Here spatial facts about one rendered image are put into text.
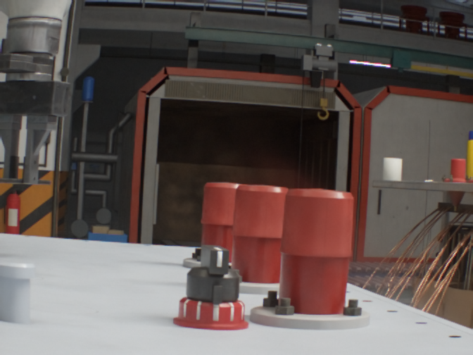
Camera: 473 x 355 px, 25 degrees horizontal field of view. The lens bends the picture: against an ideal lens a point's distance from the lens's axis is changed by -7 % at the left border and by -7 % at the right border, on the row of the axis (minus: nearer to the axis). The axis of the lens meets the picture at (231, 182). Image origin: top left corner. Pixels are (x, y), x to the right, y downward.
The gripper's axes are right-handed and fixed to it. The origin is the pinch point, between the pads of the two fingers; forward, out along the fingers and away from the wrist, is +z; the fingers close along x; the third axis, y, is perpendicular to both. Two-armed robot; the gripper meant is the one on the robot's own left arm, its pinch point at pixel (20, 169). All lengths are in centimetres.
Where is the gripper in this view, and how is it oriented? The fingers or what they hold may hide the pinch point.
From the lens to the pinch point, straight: 163.1
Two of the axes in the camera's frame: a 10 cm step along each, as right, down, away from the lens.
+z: -0.6, 10.0, 0.0
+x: -9.3, -0.6, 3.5
